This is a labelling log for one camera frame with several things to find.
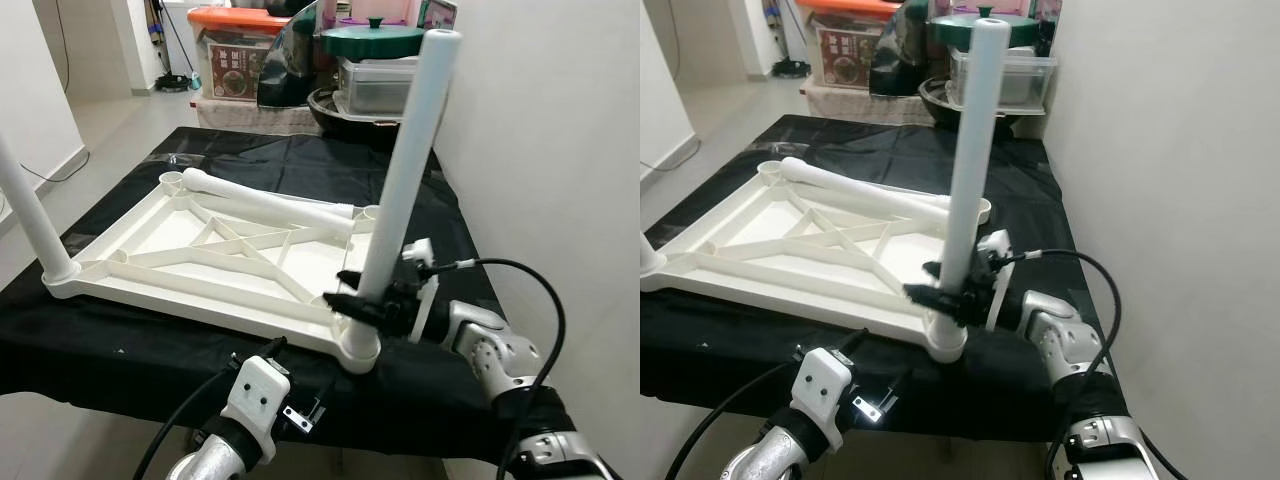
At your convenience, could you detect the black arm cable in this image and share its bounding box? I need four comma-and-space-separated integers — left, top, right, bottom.
1000, 248, 1123, 480
130, 335, 286, 480
665, 328, 871, 480
425, 255, 569, 480

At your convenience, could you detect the black floor mop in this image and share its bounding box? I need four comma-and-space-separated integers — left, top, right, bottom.
765, 0, 809, 79
150, 0, 196, 93

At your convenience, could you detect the white plastic table top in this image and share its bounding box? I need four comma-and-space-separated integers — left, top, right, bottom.
640, 158, 993, 366
42, 168, 386, 376

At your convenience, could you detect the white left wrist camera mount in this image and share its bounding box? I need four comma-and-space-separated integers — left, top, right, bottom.
790, 347, 856, 441
220, 358, 293, 441

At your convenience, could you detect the pink storage box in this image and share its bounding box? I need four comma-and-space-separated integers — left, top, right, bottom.
335, 0, 459, 31
955, 0, 1061, 23

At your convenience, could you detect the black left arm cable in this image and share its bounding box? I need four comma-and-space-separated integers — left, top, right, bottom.
665, 328, 871, 480
130, 335, 286, 480

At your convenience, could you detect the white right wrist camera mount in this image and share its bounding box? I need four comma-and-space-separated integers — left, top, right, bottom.
400, 237, 441, 336
975, 230, 1016, 331

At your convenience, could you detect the black round pan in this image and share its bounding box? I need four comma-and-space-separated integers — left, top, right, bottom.
918, 78, 1046, 129
307, 85, 411, 136

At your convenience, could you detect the orange lid storage box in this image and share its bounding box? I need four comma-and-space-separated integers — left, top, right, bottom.
797, 0, 901, 89
188, 5, 291, 101

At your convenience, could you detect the long grey wall cable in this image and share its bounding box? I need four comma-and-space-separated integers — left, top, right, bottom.
5, 145, 91, 186

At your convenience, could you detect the shiny black bag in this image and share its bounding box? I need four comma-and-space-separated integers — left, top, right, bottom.
868, 0, 936, 96
258, 0, 336, 106

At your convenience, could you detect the green round lid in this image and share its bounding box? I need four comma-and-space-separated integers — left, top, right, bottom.
928, 8, 1041, 49
322, 18, 426, 58

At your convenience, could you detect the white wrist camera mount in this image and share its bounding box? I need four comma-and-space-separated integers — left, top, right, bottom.
975, 230, 1016, 331
790, 347, 856, 441
220, 358, 293, 441
400, 237, 441, 336

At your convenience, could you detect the black tablecloth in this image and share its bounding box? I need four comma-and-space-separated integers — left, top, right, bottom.
640, 113, 1131, 446
0, 125, 581, 471

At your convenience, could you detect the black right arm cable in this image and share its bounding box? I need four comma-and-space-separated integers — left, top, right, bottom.
425, 255, 569, 480
1000, 248, 1123, 480

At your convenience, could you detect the beige padded base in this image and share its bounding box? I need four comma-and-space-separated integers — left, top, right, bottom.
803, 82, 926, 123
195, 95, 316, 131

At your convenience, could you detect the clear plastic storage box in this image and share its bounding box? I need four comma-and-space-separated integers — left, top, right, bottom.
335, 55, 421, 113
945, 45, 1059, 109

